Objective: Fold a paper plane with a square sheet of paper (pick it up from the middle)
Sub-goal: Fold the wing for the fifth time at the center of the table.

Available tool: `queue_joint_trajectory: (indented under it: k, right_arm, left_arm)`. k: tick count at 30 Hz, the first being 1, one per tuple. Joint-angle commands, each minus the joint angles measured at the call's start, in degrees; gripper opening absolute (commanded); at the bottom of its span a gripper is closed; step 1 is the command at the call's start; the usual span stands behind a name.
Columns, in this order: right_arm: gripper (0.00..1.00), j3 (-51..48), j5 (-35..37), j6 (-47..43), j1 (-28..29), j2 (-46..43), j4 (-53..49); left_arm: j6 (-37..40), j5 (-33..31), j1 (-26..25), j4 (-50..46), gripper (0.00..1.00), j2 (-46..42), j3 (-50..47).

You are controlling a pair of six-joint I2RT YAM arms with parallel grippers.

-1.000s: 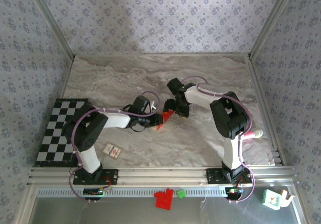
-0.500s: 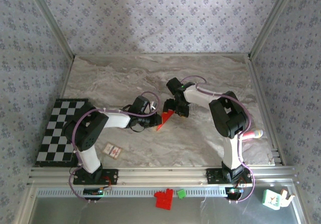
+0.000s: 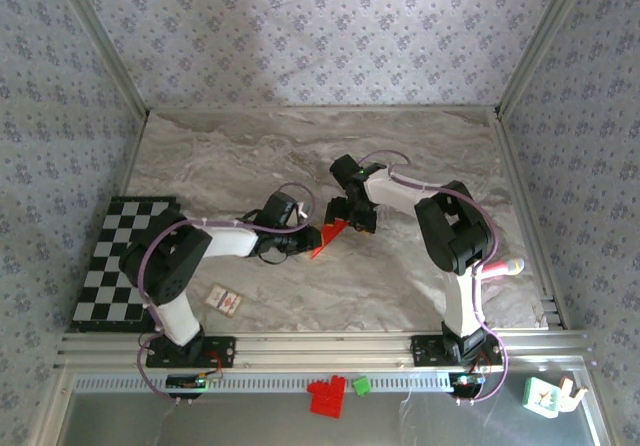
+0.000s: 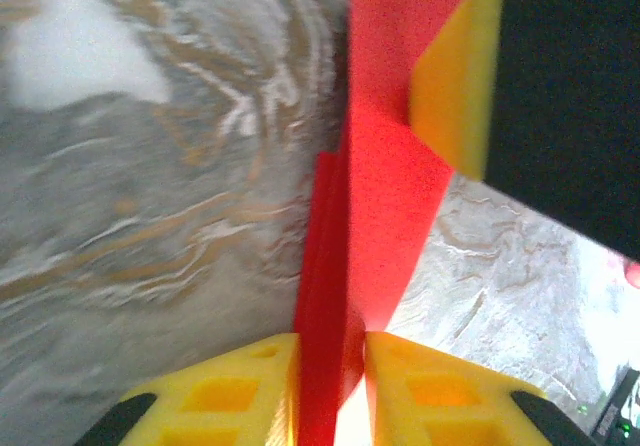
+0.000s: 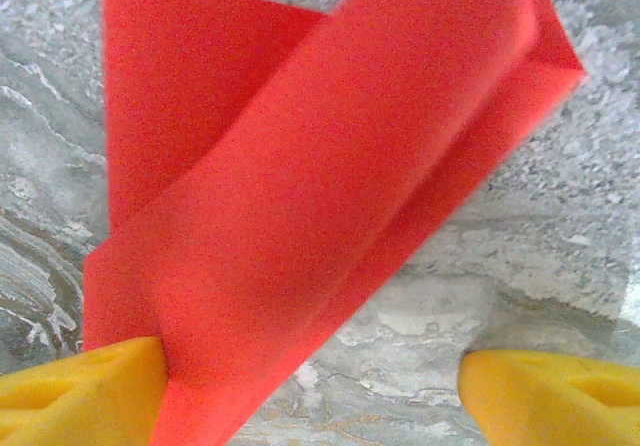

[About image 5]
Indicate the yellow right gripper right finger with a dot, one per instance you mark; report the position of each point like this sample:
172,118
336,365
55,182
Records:
550,406

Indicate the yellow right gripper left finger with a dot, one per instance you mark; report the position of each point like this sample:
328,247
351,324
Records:
75,401

